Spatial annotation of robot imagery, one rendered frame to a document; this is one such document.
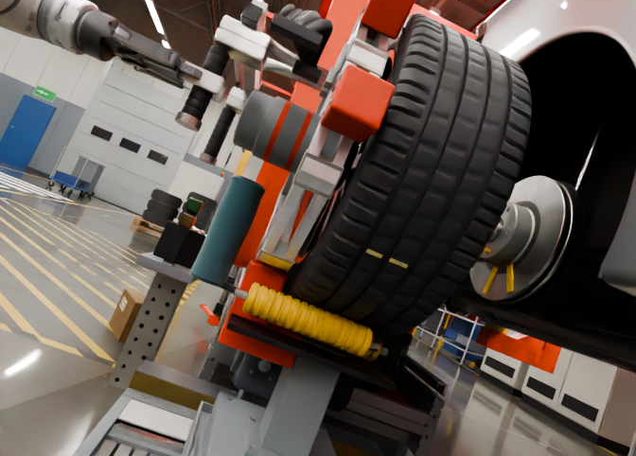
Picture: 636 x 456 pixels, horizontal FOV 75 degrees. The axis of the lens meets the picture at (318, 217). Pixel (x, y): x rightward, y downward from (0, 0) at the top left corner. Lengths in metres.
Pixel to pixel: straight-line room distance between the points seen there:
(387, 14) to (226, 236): 0.57
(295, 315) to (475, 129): 0.44
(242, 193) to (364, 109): 0.47
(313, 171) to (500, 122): 0.30
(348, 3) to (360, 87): 1.01
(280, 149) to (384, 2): 0.34
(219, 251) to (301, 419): 0.40
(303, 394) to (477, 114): 0.62
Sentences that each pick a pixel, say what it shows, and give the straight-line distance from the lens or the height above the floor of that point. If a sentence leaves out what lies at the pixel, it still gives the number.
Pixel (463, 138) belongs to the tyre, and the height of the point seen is 0.87.
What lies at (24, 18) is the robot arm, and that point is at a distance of 0.85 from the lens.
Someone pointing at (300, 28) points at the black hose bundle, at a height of 0.97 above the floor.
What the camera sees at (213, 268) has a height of 0.52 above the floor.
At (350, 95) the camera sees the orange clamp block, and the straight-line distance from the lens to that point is 0.59.
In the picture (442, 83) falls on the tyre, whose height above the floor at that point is 0.94.
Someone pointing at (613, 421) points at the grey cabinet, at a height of 0.29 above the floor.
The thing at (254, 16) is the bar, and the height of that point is 0.96.
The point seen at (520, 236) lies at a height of 0.84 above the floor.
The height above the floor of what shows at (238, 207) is 0.67.
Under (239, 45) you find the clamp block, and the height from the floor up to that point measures 0.91.
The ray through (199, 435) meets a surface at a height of 0.15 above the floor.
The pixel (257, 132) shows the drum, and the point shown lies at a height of 0.82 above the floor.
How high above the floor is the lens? 0.61
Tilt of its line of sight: 6 degrees up
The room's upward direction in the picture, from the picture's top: 22 degrees clockwise
